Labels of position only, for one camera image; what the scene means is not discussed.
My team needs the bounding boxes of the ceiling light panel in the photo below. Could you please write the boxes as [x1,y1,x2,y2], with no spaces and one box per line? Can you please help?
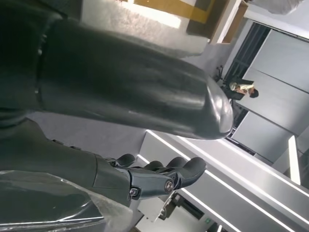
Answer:
[288,135,301,186]

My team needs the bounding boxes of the person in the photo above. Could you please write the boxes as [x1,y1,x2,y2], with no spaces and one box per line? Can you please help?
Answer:
[222,77,259,102]

